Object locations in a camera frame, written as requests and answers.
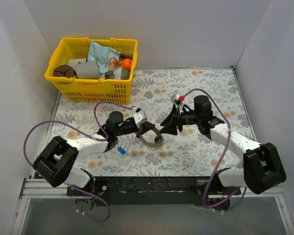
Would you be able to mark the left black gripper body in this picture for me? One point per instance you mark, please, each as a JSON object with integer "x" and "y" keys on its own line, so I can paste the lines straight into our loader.
{"x": 132, "y": 127}

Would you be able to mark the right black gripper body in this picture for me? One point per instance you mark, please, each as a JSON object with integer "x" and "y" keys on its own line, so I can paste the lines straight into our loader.
{"x": 177, "y": 120}

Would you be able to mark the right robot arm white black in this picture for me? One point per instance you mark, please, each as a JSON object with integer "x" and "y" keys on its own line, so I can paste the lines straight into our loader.
{"x": 262, "y": 166}

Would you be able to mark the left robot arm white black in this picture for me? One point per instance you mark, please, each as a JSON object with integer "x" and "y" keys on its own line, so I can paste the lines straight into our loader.
{"x": 56, "y": 162}

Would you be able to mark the floral table mat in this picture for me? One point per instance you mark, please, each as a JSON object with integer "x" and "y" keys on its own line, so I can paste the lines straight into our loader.
{"x": 187, "y": 154}

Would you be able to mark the loose blue key tag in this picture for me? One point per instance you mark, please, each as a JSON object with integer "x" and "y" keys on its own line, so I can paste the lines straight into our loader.
{"x": 123, "y": 151}

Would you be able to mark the yellow plastic basket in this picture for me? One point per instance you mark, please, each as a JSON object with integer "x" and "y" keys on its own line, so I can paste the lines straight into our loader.
{"x": 108, "y": 87}

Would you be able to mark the green item in basket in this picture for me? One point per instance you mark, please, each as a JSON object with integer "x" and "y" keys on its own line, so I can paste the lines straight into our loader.
{"x": 125, "y": 74}

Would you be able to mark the grey paper cup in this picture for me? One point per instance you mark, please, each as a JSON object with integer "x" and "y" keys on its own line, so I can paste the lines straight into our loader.
{"x": 88, "y": 70}

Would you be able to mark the green blue carton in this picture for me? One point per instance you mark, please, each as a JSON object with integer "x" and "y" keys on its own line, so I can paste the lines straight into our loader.
{"x": 240, "y": 165}

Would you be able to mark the orange fruit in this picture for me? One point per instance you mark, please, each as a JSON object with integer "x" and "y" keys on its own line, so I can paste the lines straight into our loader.
{"x": 127, "y": 64}

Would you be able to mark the light blue snack bag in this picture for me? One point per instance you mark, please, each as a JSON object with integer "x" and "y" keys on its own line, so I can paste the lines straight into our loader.
{"x": 107, "y": 58}

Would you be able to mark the brown round pastry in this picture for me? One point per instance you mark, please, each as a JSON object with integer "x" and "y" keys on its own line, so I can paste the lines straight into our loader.
{"x": 64, "y": 71}

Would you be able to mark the white paper in basket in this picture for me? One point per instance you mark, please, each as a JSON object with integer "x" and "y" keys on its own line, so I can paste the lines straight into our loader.
{"x": 73, "y": 62}

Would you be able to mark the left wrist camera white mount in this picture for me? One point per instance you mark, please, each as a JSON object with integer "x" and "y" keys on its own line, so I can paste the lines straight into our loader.
{"x": 139, "y": 117}

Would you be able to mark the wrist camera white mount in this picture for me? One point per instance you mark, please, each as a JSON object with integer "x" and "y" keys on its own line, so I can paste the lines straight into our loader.
{"x": 139, "y": 117}
{"x": 177, "y": 100}

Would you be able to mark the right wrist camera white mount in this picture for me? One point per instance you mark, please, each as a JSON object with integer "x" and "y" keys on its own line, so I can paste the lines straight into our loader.
{"x": 177, "y": 100}

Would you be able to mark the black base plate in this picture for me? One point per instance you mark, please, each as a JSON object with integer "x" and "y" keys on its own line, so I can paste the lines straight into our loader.
{"x": 149, "y": 190}

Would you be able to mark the aluminium frame rail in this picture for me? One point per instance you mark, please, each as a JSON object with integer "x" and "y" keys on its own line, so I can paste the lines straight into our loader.
{"x": 268, "y": 209}

